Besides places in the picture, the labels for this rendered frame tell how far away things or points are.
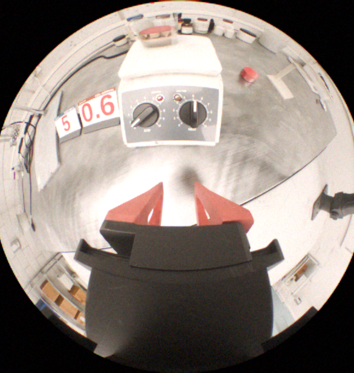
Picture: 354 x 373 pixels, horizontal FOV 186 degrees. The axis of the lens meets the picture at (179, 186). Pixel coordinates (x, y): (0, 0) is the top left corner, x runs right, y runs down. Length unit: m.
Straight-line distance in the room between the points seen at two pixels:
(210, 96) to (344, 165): 1.48
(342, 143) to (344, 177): 0.32
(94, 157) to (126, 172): 0.08
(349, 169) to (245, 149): 1.43
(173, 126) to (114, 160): 0.11
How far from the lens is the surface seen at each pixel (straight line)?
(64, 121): 0.32
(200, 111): 0.15
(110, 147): 0.22
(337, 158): 1.54
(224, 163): 0.20
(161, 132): 0.16
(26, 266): 2.39
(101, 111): 0.24
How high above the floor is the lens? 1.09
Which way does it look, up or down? 80 degrees down
